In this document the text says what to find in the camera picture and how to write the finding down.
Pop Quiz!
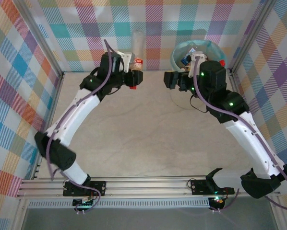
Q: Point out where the white bin with blue bag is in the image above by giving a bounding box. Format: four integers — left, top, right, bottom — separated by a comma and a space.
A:
169, 40, 228, 111

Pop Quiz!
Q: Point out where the tall clear bottle red label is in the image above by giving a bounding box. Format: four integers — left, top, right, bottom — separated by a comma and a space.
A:
130, 28, 144, 91

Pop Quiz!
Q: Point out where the right controller board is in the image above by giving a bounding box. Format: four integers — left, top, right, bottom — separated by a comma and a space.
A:
209, 196, 225, 207

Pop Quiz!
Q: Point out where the controller board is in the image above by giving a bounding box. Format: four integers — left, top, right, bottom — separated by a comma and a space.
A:
72, 197, 96, 209
209, 196, 225, 207

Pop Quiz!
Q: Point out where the left controller board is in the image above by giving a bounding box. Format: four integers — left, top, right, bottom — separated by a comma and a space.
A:
72, 197, 96, 209

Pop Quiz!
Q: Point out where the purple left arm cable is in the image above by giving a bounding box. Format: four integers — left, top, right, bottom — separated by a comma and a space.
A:
46, 39, 118, 214

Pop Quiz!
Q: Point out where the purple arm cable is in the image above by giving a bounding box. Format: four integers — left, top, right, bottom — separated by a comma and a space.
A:
46, 39, 118, 214
191, 56, 287, 213

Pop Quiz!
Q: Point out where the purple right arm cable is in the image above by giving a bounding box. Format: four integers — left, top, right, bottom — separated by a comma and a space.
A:
191, 56, 287, 213

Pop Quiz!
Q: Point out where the aluminium right side rail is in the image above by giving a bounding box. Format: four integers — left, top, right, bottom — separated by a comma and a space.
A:
228, 69, 266, 177

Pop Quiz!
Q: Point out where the aluminium left side rail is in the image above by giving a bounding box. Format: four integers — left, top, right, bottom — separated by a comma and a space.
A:
32, 73, 65, 180

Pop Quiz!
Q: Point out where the aluminium right frame post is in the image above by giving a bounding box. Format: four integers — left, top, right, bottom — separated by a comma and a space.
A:
229, 0, 277, 74

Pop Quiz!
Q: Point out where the aluminium frame post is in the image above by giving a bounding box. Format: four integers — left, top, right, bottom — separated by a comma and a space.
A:
12, 0, 64, 79
229, 0, 277, 74

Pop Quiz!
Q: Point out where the aluminium left frame post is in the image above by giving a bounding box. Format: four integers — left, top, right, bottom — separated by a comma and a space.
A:
12, 0, 64, 79

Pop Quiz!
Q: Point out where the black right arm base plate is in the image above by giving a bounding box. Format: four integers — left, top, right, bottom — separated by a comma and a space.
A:
190, 179, 235, 195

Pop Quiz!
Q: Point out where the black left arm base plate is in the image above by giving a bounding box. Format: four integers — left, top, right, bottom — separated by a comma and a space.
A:
62, 180, 108, 197

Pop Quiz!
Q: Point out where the aluminium mounting rail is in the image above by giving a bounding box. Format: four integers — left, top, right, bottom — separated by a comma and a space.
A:
15, 176, 281, 200

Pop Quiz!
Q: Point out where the slotted grey cable duct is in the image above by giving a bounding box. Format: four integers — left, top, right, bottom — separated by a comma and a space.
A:
27, 200, 211, 209

